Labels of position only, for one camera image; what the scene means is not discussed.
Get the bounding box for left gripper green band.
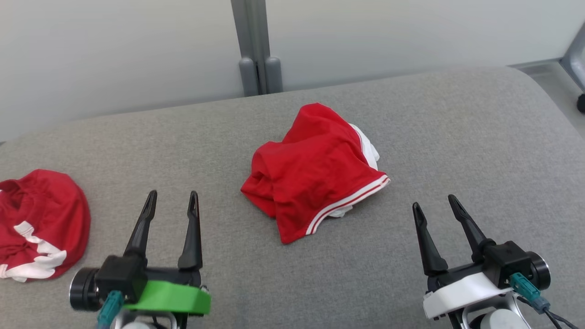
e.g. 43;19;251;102
69;190;212;316

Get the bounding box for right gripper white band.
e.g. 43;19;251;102
412;194;551;319

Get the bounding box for red garment wide white stripes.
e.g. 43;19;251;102
0;169;91;283

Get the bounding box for red shorts with label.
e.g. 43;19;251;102
240;103;391;244

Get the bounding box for grey partition foot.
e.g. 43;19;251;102
560;27;585;94

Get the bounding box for right black cable teal plug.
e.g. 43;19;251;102
509;273;582;329

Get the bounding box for black cable teal plug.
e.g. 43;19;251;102
509;273;582;329
97;290;125;329

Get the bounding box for left black cable teal plug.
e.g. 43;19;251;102
97;290;125;329

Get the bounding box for grey partition post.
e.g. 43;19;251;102
230;0;260;97
247;0;283;95

